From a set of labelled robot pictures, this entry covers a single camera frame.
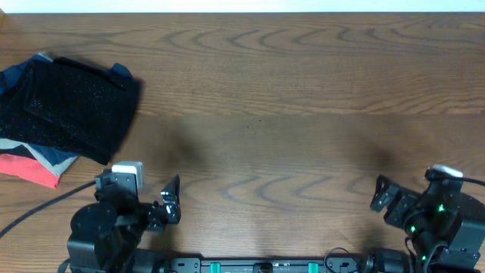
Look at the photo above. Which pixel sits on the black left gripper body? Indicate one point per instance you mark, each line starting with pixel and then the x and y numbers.
pixel 160 211

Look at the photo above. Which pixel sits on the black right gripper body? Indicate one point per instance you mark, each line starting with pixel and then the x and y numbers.
pixel 394 202

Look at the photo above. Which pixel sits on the black sparkly knit garment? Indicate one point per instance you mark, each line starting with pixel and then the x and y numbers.
pixel 72 106

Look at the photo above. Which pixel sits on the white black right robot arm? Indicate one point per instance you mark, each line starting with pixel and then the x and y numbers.
pixel 444 225

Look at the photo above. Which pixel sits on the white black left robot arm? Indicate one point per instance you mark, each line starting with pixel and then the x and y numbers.
pixel 106 234

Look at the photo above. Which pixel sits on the red folded garment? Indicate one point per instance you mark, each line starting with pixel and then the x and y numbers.
pixel 28 169

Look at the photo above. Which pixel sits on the navy blue folded garment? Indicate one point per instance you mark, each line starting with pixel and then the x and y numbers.
pixel 49 113

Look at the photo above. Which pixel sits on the grey folded garment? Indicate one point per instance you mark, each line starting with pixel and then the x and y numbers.
pixel 54 160

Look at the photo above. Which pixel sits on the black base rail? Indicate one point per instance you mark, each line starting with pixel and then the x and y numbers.
pixel 337 260

